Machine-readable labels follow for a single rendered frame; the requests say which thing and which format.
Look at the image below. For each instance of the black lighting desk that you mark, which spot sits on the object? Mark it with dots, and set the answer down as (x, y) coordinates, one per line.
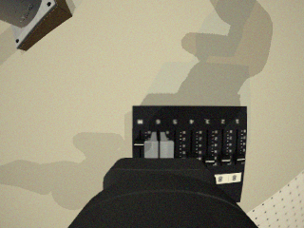
(213, 134)

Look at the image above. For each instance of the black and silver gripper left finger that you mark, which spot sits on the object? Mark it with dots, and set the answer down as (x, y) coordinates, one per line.
(151, 148)

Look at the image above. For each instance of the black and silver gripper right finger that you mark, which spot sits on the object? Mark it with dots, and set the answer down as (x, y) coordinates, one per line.
(166, 148)

